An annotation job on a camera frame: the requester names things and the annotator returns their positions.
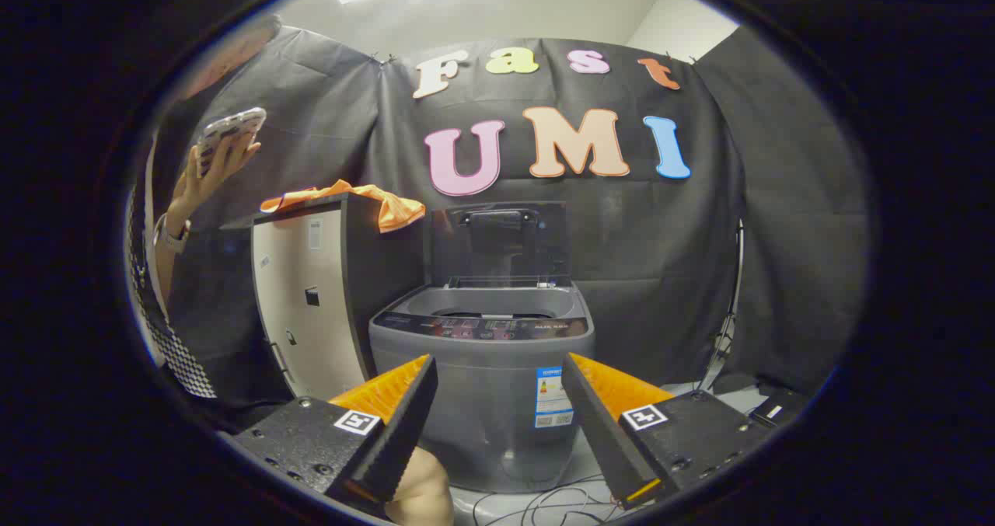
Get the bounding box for dark cabinet with white door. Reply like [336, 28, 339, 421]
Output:
[220, 192, 426, 402]

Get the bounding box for person's knee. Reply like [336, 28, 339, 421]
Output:
[385, 447, 456, 526]

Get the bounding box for black backdrop cloth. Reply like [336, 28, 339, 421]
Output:
[155, 25, 871, 402]

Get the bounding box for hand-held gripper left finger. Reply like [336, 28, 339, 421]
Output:
[220, 354, 438, 521]

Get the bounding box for black box with white label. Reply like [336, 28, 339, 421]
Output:
[749, 386, 814, 430]

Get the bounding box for black floor cables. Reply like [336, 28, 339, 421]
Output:
[466, 475, 646, 526]

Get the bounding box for orange polo shirt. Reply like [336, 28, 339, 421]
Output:
[259, 179, 427, 235]

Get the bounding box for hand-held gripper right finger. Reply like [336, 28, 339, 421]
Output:
[561, 352, 778, 511]

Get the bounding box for white wristwatch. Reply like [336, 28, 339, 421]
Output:
[153, 214, 192, 255]

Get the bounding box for grey washing machine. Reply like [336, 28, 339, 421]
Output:
[368, 202, 596, 494]

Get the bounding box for white patterned smartphone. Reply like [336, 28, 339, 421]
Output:
[196, 107, 267, 177]

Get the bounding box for dark washing machine lid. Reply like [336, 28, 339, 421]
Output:
[430, 202, 572, 287]

